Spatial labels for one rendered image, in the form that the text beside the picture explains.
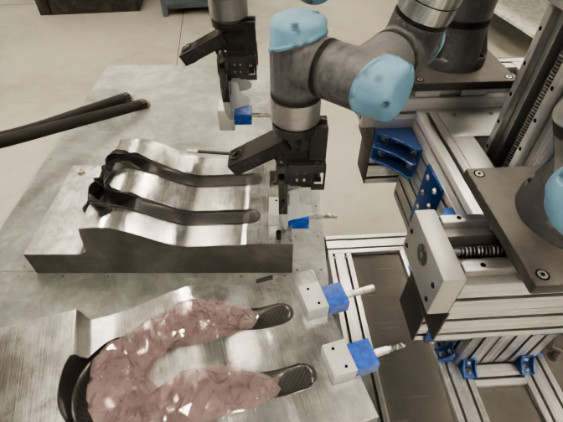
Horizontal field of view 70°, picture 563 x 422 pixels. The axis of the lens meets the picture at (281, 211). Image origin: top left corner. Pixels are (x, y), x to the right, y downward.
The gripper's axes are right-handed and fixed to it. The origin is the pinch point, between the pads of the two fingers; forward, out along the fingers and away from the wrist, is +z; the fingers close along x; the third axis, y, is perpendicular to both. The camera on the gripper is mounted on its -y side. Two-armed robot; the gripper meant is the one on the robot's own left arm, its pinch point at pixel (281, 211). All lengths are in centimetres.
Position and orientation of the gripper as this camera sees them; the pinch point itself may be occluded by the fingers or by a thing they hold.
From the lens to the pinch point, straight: 75.5
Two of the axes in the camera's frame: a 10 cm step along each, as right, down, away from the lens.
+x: 0.0, -7.2, 7.0
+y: 10.0, 0.0, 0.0
